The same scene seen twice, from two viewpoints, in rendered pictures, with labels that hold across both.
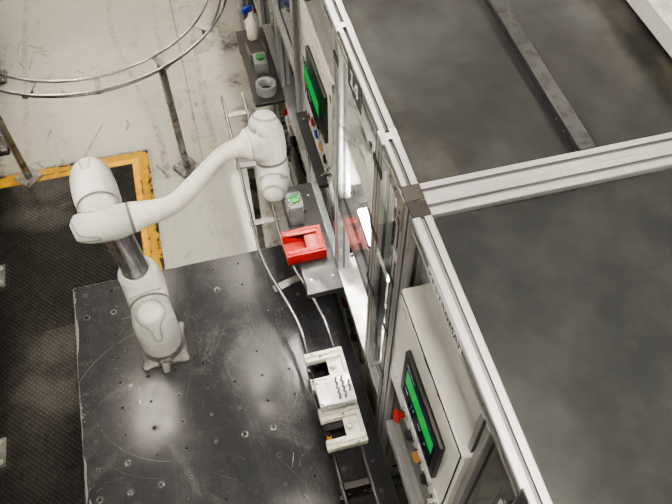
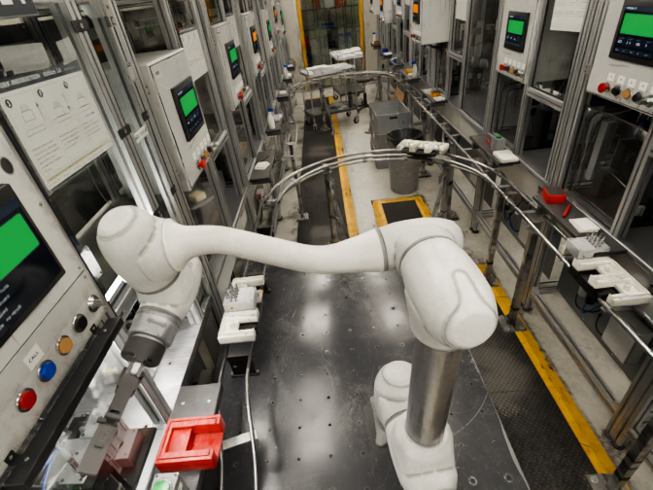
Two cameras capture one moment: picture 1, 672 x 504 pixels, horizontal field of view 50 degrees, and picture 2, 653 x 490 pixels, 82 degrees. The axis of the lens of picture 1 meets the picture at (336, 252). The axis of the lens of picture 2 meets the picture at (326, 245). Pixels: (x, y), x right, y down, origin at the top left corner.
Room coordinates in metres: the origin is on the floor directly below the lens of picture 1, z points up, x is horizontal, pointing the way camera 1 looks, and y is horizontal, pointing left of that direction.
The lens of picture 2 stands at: (2.09, 0.72, 1.95)
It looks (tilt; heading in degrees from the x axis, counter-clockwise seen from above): 34 degrees down; 196
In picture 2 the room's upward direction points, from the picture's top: 7 degrees counter-clockwise
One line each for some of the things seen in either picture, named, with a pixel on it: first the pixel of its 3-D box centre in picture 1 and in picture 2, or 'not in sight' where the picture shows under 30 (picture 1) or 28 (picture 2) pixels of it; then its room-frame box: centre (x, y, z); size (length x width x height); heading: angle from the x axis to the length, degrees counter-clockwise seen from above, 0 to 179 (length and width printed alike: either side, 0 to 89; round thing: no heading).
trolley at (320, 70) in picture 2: not in sight; (329, 94); (-4.24, -0.75, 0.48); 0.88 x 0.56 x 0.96; 122
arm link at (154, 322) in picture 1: (155, 323); (399, 394); (1.36, 0.69, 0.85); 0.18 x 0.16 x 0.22; 21
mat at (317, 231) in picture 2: not in sight; (322, 143); (-3.27, -0.72, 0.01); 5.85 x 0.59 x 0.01; 14
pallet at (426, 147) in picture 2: not in sight; (422, 150); (-0.76, 0.74, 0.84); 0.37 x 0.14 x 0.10; 72
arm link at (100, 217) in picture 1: (100, 222); (422, 245); (1.38, 0.73, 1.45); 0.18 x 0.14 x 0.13; 111
